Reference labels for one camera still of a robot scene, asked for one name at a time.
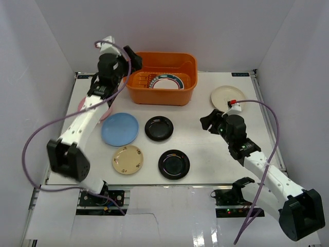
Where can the pink plate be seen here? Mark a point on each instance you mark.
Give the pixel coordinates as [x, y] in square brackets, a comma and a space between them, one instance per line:
[103, 117]

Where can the orange plastic bin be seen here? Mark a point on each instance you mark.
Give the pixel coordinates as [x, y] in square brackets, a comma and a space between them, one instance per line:
[182, 65]

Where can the right corner label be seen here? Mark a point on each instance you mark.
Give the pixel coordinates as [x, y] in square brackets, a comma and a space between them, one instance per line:
[240, 74]

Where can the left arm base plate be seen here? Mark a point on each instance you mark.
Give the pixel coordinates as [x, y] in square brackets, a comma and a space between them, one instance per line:
[87, 200]

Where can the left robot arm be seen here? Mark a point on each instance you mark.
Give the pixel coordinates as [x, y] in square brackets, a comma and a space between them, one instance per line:
[66, 154]

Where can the yellow floral plate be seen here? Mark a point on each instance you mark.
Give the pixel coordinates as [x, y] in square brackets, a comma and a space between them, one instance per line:
[127, 160]

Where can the black plate upper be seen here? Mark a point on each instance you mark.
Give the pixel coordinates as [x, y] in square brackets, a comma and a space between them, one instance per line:
[159, 128]

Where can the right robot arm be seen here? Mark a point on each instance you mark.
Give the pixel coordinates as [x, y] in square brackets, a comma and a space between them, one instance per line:
[298, 211]

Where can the green rimmed white plate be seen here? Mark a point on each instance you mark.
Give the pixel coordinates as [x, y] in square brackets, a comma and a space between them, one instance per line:
[167, 81]

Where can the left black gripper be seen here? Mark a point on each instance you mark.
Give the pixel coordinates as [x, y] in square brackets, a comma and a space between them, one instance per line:
[127, 58]

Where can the blue plate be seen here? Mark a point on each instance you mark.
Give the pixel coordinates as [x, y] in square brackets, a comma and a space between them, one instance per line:
[119, 129]

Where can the left corner label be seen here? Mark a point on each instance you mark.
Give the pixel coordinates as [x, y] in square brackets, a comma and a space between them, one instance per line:
[84, 76]

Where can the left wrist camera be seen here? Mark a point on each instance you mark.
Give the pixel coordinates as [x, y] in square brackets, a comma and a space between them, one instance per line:
[106, 46]

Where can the corner label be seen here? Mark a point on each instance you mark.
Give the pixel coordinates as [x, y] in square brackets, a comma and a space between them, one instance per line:
[84, 76]
[240, 74]

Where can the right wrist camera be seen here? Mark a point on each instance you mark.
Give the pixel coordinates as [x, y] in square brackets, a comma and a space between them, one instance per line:
[234, 108]

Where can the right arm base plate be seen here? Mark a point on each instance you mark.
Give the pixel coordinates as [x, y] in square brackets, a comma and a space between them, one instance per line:
[227, 197]

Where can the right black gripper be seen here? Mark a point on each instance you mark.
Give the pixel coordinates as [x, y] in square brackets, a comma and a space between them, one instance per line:
[217, 117]

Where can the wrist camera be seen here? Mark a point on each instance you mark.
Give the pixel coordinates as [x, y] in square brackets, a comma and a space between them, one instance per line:
[234, 108]
[106, 46]

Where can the cream bear plate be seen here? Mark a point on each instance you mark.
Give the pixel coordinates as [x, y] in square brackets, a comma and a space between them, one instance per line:
[221, 95]

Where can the black plate lower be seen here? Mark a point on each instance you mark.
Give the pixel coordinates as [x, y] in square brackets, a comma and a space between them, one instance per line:
[174, 165]

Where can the black plate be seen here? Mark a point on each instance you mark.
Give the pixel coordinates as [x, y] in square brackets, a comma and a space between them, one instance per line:
[159, 128]
[174, 165]

